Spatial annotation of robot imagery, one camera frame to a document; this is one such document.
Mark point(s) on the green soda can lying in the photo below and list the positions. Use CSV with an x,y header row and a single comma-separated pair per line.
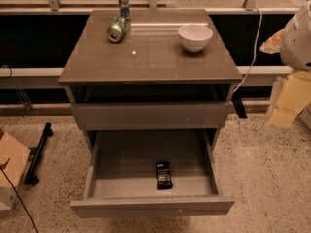
x,y
116,29

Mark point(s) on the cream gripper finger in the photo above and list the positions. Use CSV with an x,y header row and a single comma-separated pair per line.
x,y
273,44

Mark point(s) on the grey drawer cabinet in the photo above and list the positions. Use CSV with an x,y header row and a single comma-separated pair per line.
x,y
149,64

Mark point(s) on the black metal stand bar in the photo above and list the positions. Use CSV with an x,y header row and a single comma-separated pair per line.
x,y
31,178

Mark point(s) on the closed grey top drawer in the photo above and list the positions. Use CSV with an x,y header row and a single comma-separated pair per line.
x,y
90,116

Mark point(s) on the metal window railing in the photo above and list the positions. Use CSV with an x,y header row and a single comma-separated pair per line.
x,y
37,36

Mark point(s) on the open grey middle drawer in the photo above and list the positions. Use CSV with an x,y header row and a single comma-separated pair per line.
x,y
122,178

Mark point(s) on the black rxbar chocolate bar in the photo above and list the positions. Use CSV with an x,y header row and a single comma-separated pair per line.
x,y
163,176

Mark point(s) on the cardboard box at right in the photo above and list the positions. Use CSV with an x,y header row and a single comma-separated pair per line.
x,y
305,115

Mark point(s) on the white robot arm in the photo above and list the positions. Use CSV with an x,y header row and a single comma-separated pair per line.
x,y
292,94

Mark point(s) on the white ceramic bowl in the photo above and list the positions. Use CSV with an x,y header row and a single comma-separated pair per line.
x,y
195,37

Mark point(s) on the blue upright soda can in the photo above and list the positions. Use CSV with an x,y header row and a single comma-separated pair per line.
x,y
124,9

